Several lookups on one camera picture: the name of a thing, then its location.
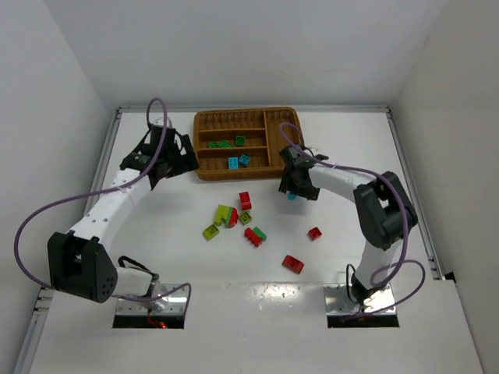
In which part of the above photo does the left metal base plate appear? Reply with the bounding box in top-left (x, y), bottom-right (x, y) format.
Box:
top-left (115, 283), bottom-right (191, 317)

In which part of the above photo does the small lime square lego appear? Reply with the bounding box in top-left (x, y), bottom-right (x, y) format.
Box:
top-left (239, 211), bottom-right (252, 225)

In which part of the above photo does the small teal lego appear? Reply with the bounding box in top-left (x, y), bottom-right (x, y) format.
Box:
top-left (239, 154), bottom-right (250, 167)

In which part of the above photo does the brown wicker divided basket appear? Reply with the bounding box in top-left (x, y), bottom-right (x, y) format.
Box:
top-left (193, 107), bottom-right (304, 182)

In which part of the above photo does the teal lego brick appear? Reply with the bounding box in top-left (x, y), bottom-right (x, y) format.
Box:
top-left (228, 157), bottom-right (239, 170)

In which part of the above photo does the dark green square lego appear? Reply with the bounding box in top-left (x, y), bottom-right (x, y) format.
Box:
top-left (235, 136), bottom-right (246, 146)

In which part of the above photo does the small red square lego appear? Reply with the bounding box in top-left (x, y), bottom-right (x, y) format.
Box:
top-left (308, 227), bottom-right (322, 241)

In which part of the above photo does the red sloped lego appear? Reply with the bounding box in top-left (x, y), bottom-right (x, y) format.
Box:
top-left (281, 255), bottom-right (304, 274)

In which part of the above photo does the red green lego pair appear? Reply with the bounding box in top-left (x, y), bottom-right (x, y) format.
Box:
top-left (244, 227), bottom-right (267, 247)

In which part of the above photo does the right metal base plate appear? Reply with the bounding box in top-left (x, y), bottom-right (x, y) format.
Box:
top-left (324, 284), bottom-right (397, 317)

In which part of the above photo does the lime sloped lego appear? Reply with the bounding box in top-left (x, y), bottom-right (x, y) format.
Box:
top-left (203, 224), bottom-right (220, 241)

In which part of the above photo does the red two-stud lego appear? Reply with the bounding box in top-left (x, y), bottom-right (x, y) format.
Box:
top-left (239, 192), bottom-right (252, 210)

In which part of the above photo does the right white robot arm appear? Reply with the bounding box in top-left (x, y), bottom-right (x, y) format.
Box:
top-left (278, 146), bottom-right (418, 304)

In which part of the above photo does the lime red green lego assembly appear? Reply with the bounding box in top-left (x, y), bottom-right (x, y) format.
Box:
top-left (214, 205), bottom-right (239, 228)

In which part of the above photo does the green two-stud lego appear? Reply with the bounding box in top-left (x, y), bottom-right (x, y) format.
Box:
top-left (208, 140), bottom-right (234, 149)

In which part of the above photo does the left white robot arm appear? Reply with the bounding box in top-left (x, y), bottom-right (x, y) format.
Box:
top-left (48, 125), bottom-right (199, 303)

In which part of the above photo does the metal base plate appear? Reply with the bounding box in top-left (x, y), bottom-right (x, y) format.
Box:
top-left (324, 284), bottom-right (397, 317)
top-left (115, 283), bottom-right (191, 317)

